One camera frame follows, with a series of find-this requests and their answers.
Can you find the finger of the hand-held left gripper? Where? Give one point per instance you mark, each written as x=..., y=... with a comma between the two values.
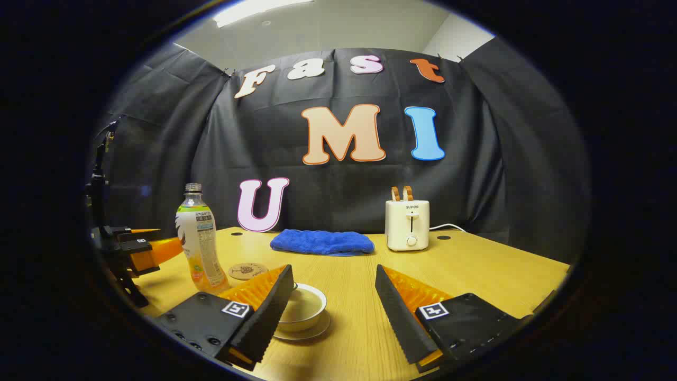
x=153, y=253
x=132, y=233

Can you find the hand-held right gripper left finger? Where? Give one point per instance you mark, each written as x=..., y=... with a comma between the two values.
x=264, y=317

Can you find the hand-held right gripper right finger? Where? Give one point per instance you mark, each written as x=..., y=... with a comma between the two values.
x=402, y=317

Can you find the clear plastic water bottle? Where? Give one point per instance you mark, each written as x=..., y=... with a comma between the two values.
x=198, y=238

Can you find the round wooden coaster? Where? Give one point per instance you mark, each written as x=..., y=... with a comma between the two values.
x=248, y=271

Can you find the white ceramic teacup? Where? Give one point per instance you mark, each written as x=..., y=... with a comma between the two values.
x=313, y=321

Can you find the white ceramic saucer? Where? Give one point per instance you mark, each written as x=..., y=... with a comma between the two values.
x=317, y=332

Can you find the cream toaster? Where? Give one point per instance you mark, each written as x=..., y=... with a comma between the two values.
x=407, y=225

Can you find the blue towel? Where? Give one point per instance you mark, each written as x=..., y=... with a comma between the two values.
x=322, y=242

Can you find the toast slice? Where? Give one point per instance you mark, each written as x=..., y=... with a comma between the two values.
x=395, y=193
x=408, y=193

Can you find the black backdrop cloth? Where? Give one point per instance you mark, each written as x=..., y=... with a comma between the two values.
x=476, y=159

